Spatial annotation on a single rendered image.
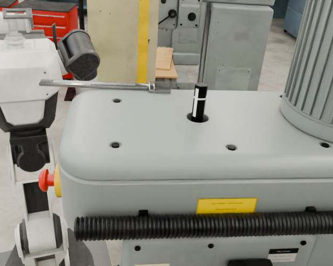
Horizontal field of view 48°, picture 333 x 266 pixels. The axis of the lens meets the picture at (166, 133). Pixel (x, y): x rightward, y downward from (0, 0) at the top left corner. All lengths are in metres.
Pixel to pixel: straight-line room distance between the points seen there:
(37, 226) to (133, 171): 1.10
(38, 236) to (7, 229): 1.62
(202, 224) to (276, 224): 0.11
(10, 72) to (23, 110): 0.15
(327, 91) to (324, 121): 0.05
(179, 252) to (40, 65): 0.84
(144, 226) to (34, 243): 1.10
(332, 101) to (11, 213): 2.97
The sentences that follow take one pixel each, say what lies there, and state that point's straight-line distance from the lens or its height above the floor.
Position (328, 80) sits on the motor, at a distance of 0.60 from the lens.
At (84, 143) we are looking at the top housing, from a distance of 0.54.
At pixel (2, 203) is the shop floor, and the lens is 3.45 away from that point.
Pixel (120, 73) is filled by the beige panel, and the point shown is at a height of 1.28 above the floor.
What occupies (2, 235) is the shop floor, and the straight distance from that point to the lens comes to 3.17.
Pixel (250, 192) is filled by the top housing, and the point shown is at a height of 1.83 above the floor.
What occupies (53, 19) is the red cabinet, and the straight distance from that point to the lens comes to 5.25.
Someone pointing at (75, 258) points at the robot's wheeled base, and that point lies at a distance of 2.14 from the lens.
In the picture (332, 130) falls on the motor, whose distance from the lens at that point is 0.62.
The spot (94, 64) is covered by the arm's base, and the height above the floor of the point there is 1.70.
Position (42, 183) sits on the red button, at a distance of 0.68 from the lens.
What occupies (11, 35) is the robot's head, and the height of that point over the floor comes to 1.81.
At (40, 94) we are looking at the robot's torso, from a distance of 1.32.
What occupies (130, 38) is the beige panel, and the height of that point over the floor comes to 1.51.
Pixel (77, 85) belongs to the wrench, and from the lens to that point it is 0.71.
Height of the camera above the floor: 2.18
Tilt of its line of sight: 31 degrees down
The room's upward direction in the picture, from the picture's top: 4 degrees clockwise
